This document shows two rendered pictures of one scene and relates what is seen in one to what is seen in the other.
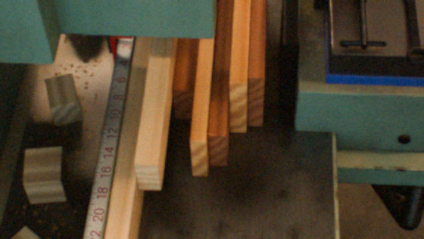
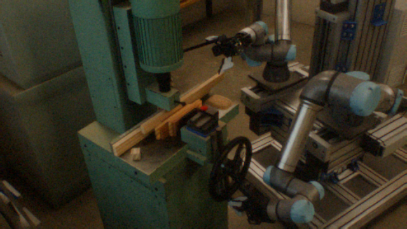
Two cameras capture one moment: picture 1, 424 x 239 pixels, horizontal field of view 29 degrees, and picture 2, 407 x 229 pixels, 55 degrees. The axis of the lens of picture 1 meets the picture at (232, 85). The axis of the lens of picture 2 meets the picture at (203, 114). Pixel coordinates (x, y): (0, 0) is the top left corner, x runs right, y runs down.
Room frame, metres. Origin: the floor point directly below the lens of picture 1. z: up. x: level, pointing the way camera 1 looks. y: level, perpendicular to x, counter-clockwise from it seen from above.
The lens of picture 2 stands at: (-0.49, -0.90, 1.91)
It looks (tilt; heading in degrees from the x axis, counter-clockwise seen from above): 35 degrees down; 37
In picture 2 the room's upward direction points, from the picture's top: 3 degrees counter-clockwise
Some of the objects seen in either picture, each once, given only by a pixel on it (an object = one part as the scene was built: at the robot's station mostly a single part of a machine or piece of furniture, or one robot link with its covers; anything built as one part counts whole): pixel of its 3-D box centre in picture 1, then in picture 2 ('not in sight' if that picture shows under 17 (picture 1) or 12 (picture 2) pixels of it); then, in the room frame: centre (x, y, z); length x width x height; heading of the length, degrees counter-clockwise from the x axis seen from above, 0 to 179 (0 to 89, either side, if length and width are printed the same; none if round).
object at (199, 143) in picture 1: (207, 63); (174, 121); (0.51, 0.02, 0.93); 0.22 x 0.01 x 0.06; 177
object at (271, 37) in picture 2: not in sight; (276, 49); (1.27, -0.08, 0.98); 0.13 x 0.12 x 0.14; 120
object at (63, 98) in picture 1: (63, 99); not in sight; (0.56, 0.19, 0.82); 0.04 x 0.03 x 0.03; 17
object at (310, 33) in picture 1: (320, 41); (195, 124); (0.52, -0.08, 0.95); 0.09 x 0.07 x 0.09; 177
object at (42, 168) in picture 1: (46, 175); not in sight; (0.46, 0.19, 0.82); 0.04 x 0.04 x 0.04; 5
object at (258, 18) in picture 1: (257, 38); (186, 120); (0.54, -0.02, 0.94); 0.16 x 0.01 x 0.07; 177
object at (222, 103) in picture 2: not in sight; (219, 100); (0.77, -0.04, 0.91); 0.12 x 0.09 x 0.03; 87
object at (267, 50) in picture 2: not in sight; (258, 53); (0.94, -0.14, 1.12); 0.11 x 0.08 x 0.11; 120
